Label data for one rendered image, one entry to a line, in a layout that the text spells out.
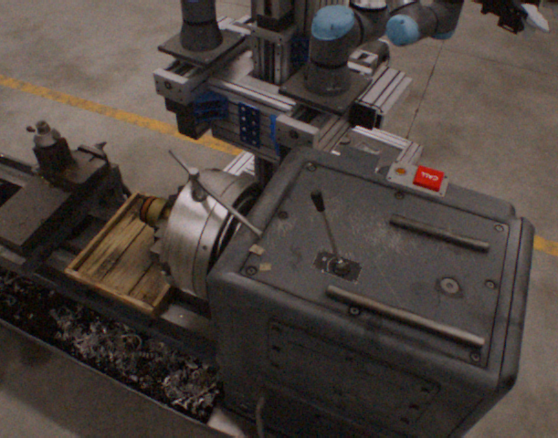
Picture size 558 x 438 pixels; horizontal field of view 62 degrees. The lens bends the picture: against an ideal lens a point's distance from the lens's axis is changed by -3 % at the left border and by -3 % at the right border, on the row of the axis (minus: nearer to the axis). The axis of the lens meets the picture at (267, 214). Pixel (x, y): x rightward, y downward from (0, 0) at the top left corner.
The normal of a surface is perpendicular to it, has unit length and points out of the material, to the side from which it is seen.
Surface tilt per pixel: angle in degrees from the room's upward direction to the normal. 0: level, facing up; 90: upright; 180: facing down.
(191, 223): 33
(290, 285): 0
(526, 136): 0
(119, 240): 0
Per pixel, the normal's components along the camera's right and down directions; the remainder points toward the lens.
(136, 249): 0.00, -0.66
